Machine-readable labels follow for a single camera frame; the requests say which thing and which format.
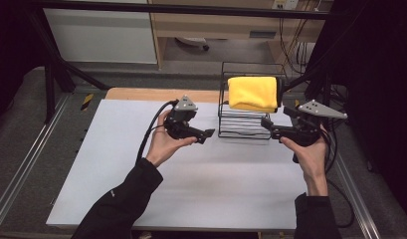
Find hanging black cables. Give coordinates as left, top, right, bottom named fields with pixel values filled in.
left=278, top=16, right=312, bottom=76

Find person's left hand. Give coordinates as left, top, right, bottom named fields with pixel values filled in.
left=144, top=110, right=199, bottom=168

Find black curtain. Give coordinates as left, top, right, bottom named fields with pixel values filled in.
left=0, top=0, right=47, bottom=124
left=308, top=0, right=407, bottom=218

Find wooden board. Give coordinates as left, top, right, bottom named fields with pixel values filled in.
left=104, top=87, right=230, bottom=105

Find wall power outlet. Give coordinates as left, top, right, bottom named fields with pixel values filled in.
left=272, top=0, right=301, bottom=11

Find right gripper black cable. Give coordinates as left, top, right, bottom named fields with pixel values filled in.
left=319, top=123, right=356, bottom=229

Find person's right hand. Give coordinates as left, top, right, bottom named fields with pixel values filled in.
left=279, top=135, right=330, bottom=197

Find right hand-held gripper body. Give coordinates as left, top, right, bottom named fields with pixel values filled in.
left=278, top=99, right=348, bottom=147

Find black wire rack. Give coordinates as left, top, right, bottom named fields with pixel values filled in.
left=217, top=61, right=289, bottom=140

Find wooden desk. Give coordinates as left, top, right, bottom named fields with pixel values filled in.
left=147, top=0, right=335, bottom=70

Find aluminium rail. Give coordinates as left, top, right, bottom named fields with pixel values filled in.
left=332, top=150, right=382, bottom=239
left=0, top=94, right=72, bottom=227

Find black metal stand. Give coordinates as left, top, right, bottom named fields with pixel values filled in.
left=27, top=9, right=111, bottom=124

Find office chair base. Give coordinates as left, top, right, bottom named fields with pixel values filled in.
left=173, top=36, right=211, bottom=52

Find yellow and black tape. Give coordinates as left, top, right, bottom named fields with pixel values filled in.
left=80, top=93, right=95, bottom=112

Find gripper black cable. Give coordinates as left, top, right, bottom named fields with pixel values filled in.
left=135, top=99, right=179, bottom=164
left=319, top=123, right=356, bottom=229

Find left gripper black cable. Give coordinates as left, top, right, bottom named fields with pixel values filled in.
left=135, top=99, right=179, bottom=164

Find black horizontal frame bar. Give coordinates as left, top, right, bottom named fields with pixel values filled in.
left=34, top=0, right=338, bottom=21

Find white cabinet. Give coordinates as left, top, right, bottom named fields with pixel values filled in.
left=43, top=0, right=158, bottom=65

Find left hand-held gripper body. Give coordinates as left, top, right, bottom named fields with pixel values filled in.
left=163, top=95, right=206, bottom=140

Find yellow towel with black edge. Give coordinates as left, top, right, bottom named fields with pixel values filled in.
left=227, top=76, right=284, bottom=115

